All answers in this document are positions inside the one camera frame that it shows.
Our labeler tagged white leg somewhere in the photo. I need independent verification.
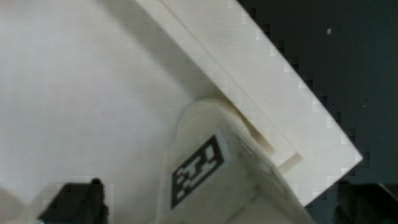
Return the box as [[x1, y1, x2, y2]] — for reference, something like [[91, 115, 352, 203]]
[[153, 98, 315, 224]]

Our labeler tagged white square tabletop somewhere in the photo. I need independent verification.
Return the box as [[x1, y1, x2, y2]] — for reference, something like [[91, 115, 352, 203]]
[[0, 0, 361, 224]]

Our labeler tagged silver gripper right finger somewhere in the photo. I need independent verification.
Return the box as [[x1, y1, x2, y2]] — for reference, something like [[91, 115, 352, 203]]
[[334, 181, 398, 224]]

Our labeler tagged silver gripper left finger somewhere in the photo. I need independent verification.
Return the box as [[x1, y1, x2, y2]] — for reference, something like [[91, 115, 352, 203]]
[[37, 178, 108, 224]]

